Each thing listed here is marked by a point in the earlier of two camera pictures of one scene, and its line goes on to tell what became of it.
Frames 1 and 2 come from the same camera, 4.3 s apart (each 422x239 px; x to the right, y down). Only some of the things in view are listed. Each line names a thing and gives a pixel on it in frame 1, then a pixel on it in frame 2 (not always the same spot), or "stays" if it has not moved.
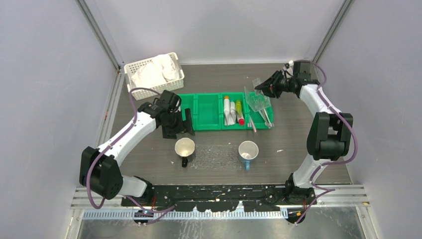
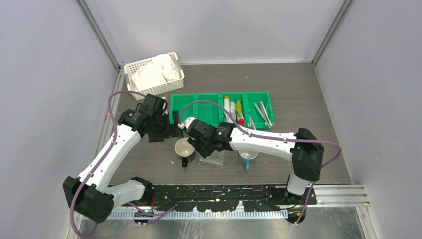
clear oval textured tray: x=217 y=156 stays
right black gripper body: x=285 y=83 → x=202 y=148
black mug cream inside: x=184 y=147 stays
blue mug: x=248 y=151 stays
